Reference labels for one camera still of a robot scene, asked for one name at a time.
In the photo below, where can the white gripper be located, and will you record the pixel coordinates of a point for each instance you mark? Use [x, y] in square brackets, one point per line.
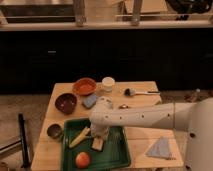
[99, 131]

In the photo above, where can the tan eraser block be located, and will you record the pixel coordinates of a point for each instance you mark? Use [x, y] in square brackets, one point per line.
[97, 144]

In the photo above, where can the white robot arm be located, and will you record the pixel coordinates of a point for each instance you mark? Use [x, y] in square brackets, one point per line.
[194, 118]

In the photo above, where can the green plastic tray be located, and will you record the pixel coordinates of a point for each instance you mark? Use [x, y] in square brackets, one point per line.
[114, 154]

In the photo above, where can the blue sponge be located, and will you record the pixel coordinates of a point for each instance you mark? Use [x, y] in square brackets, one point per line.
[90, 101]

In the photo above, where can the red apple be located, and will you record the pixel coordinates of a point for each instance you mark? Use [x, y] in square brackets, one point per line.
[82, 160]

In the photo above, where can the brown small food item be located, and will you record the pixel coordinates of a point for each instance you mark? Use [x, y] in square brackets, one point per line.
[123, 106]

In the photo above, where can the small dark green bowl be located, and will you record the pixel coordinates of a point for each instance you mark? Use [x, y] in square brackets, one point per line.
[55, 131]

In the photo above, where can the dark red bowl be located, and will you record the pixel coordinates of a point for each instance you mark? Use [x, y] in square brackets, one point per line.
[66, 103]

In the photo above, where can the orange bowl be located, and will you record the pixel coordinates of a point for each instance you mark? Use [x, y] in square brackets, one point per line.
[84, 86]

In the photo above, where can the white cup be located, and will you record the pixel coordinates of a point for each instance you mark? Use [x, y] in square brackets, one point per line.
[108, 84]

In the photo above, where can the wooden table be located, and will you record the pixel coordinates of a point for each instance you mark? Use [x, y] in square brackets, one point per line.
[47, 155]

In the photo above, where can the grey folded cloth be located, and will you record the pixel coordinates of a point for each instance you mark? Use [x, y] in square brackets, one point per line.
[160, 149]

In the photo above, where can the black metal stand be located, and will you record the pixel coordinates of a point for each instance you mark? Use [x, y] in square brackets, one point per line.
[24, 148]

